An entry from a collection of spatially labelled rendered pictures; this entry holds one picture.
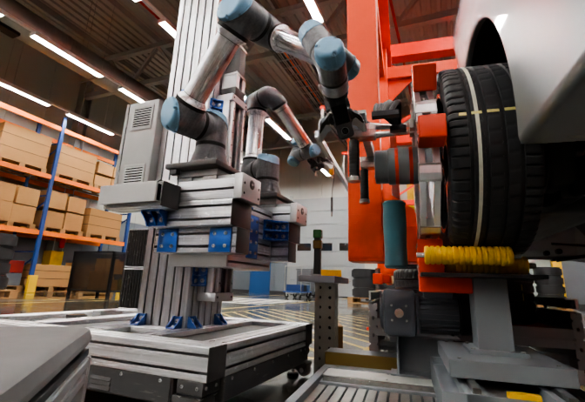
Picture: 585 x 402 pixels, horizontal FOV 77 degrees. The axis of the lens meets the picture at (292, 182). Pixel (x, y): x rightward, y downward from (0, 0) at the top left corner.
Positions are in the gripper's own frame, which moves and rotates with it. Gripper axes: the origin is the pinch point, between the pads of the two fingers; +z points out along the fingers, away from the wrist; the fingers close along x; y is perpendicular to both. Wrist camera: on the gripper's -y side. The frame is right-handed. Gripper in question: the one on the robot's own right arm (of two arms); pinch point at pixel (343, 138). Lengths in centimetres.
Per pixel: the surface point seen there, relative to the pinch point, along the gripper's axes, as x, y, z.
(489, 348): -28, -64, 35
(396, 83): -86, 215, 214
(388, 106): -17.9, 11.3, 3.5
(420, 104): -25.4, 3.4, -3.2
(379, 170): -11.5, -1.6, 21.7
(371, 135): -9.9, 3.5, 6.5
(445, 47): -165, 278, 240
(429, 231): -20.3, -28.9, 20.7
